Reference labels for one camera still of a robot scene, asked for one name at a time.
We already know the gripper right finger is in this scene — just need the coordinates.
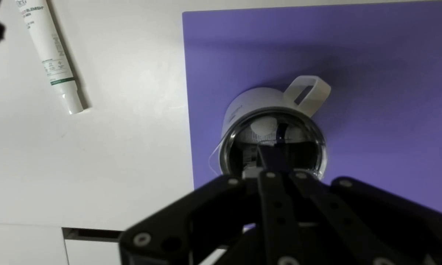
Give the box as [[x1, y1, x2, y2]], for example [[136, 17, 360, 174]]
[[276, 146, 442, 265]]

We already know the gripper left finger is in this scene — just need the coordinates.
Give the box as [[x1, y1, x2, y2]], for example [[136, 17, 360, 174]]
[[119, 146, 299, 265]]

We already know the purple mat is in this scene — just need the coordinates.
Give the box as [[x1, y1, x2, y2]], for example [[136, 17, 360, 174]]
[[182, 0, 442, 234]]

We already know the white tube with green print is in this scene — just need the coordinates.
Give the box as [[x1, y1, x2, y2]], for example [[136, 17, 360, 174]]
[[15, 0, 84, 115]]

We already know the white cup with handle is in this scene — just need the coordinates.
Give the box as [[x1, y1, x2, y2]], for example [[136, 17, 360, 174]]
[[208, 75, 332, 181]]

